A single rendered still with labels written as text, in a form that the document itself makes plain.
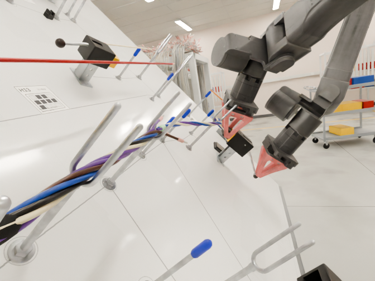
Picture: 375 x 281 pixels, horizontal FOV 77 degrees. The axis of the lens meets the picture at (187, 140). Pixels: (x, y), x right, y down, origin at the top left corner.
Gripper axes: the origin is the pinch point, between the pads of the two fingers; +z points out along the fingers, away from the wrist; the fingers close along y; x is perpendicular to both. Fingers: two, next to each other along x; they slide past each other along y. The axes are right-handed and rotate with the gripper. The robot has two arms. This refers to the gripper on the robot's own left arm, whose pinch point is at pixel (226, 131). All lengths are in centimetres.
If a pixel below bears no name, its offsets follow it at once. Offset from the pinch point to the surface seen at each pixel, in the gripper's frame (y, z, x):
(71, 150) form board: 29.8, -3.2, -24.6
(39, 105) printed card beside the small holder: 26.1, -5.8, -30.5
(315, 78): -722, 7, 392
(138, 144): 35.6, -9.9, -16.5
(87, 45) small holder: 14.2, -12.5, -30.3
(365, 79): -321, -29, 254
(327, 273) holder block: 34.7, 0.6, 9.1
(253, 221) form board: 16.6, 11.0, 8.1
